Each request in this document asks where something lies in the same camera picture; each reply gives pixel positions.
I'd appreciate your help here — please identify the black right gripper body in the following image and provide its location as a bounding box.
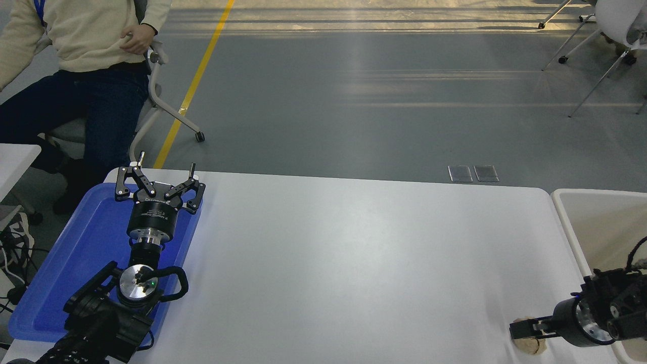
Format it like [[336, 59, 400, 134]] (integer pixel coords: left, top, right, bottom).
[[552, 298, 590, 348]]

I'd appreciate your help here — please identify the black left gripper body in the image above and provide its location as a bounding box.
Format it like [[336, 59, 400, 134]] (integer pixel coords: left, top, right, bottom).
[[126, 182, 183, 238]]

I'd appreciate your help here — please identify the tan paper ball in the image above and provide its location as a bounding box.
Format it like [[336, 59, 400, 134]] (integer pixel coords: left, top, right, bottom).
[[513, 316, 548, 355]]

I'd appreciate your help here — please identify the person's left hand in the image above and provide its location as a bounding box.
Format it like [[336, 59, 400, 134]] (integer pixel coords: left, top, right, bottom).
[[120, 23, 158, 56]]

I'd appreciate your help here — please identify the grey wheeled office chair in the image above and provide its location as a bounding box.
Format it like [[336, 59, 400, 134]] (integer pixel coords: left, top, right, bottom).
[[35, 0, 206, 162]]

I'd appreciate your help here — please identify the blue plastic tray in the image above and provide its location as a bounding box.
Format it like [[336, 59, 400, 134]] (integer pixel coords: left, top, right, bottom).
[[8, 182, 203, 345]]

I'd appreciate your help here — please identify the large pale bin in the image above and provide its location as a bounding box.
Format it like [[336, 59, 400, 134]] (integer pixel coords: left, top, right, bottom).
[[550, 188, 647, 364]]

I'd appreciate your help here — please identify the small white side table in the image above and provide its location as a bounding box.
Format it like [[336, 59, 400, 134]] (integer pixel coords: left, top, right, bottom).
[[0, 144, 42, 203]]

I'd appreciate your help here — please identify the person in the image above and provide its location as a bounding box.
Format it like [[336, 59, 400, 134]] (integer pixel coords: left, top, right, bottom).
[[0, 0, 173, 215]]

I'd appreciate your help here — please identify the metal-legged chair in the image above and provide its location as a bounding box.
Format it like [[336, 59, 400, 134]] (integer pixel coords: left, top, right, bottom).
[[542, 28, 647, 118]]

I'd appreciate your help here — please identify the white draped cloth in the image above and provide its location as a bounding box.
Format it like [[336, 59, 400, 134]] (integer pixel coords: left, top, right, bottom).
[[595, 0, 647, 50]]

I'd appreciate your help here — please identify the black floor cable bundle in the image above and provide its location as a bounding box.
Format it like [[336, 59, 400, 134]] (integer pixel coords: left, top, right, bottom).
[[0, 222, 37, 315]]

